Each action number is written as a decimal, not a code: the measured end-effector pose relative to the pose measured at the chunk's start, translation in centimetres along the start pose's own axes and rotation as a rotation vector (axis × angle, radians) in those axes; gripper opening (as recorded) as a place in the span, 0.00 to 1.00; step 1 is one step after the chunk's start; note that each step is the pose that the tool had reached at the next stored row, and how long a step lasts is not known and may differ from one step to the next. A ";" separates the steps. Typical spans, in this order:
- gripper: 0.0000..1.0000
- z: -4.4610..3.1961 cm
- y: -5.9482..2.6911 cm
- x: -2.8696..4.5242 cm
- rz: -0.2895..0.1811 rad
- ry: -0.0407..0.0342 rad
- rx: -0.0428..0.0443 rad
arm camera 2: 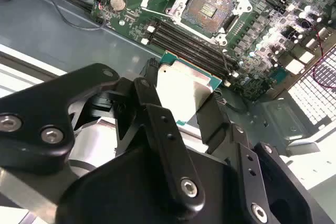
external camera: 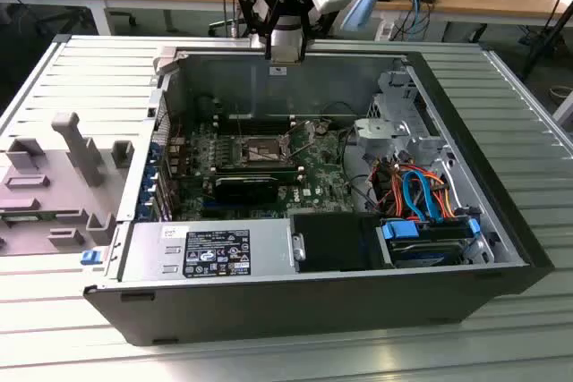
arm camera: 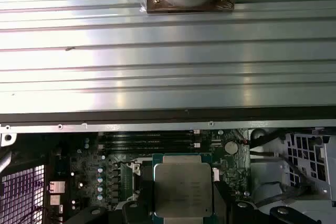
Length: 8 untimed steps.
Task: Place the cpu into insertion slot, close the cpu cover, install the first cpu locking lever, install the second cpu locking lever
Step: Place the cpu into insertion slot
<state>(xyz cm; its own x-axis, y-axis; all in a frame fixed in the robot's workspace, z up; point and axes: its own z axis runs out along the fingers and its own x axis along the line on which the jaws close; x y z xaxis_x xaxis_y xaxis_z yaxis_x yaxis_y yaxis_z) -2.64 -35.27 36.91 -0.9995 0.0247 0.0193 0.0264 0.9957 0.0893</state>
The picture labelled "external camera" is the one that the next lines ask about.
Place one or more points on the green RAM stick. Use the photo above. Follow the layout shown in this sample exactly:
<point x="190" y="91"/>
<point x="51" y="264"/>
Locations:
<point x="27" y="217"/>

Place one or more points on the black open PC case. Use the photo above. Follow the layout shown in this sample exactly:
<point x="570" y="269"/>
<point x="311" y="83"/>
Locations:
<point x="268" y="310"/>

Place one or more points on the grey power supply unit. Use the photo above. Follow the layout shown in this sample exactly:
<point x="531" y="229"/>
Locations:
<point x="147" y="252"/>

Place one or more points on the black tripod stand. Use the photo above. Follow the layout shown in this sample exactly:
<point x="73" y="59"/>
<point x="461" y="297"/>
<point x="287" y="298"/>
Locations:
<point x="542" y="48"/>

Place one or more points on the silver drive cage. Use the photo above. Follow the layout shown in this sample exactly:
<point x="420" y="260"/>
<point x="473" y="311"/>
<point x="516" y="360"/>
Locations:
<point x="380" y="129"/>

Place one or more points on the blue disk carrier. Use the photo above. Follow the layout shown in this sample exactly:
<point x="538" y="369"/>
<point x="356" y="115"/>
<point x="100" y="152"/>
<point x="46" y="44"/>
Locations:
<point x="400" y="230"/>

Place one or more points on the grey parts rack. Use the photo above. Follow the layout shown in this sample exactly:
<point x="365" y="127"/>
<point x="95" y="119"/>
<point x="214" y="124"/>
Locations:
<point x="67" y="203"/>

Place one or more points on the white power strip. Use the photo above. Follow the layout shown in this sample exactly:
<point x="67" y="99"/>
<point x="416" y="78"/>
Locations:
<point x="385" y="29"/>

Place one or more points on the black RAM slot bank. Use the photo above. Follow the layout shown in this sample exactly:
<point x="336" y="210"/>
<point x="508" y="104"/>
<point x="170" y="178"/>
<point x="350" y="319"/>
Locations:
<point x="259" y="124"/>
<point x="255" y="172"/>

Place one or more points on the CPU socket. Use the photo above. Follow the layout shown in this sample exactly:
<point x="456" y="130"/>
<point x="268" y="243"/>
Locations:
<point x="264" y="157"/>

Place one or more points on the silver hard disk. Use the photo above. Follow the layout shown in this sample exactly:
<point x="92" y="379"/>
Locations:
<point x="421" y="257"/>

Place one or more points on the blue expansion slot latches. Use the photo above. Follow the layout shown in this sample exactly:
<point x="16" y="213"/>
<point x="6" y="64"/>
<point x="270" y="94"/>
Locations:
<point x="153" y="152"/>

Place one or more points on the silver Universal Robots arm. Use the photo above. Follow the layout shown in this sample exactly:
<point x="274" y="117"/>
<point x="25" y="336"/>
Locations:
<point x="362" y="6"/>

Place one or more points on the black graphics card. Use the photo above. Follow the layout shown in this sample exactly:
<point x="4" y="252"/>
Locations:
<point x="244" y="192"/>

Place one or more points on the green motherboard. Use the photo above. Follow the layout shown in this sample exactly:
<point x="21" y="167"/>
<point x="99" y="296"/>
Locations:
<point x="322" y="176"/>

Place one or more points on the small blue case latch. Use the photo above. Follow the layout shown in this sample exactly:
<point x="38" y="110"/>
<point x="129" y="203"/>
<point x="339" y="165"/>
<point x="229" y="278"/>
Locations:
<point x="91" y="257"/>

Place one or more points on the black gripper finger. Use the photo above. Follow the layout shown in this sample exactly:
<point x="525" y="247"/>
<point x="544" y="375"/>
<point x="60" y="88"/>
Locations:
<point x="304" y="44"/>
<point x="269" y="42"/>

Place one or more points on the silver CPU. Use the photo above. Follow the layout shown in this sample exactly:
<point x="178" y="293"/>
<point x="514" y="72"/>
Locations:
<point x="286" y="54"/>

